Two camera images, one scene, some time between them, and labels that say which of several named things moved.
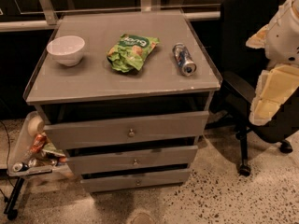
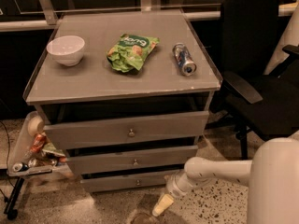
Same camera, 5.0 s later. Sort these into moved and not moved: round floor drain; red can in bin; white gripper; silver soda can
Moved: white gripper
Not moved: silver soda can; round floor drain; red can in bin
